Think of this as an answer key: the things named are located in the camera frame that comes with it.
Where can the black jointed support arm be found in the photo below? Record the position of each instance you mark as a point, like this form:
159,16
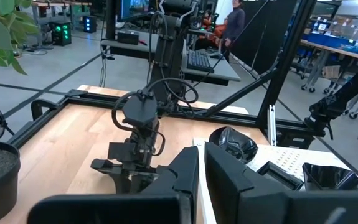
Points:
340,96

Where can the black aluminium rig frame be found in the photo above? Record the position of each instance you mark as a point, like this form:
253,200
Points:
104,100

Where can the black keyboard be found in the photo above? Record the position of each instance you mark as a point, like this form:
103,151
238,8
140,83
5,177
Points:
200,61

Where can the white perforated metal shelf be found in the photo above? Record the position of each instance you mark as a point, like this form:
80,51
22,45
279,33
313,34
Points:
290,158

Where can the black partition panel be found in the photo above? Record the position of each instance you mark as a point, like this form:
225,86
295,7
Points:
259,37

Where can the grey computer desk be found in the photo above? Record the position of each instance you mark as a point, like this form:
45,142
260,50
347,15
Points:
225,70

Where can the black wavy square plate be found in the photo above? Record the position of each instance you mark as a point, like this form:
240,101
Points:
331,179

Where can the black labelled box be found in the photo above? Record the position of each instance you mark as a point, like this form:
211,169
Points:
128,37

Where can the blue screen monitor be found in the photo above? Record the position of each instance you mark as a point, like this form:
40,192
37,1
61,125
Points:
135,7

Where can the black leaf-shaped plate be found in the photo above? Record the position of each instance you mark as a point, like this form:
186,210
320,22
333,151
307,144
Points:
233,144

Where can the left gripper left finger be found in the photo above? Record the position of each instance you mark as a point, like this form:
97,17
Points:
185,174

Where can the blue storage bin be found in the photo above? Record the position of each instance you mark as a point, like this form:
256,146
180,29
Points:
326,40

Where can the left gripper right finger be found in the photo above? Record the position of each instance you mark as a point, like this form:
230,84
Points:
225,177

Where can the person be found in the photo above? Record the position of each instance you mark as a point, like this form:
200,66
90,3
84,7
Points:
234,25

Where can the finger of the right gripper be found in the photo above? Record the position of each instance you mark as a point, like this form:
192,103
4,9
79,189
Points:
127,183
146,180

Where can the computer with blue lights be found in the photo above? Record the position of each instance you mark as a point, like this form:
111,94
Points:
89,24

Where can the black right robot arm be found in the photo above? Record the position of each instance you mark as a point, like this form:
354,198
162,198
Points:
169,62

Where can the computer with green lights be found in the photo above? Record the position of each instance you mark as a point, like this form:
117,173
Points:
61,33

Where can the wooden top workbench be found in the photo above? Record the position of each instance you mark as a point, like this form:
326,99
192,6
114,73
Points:
334,49

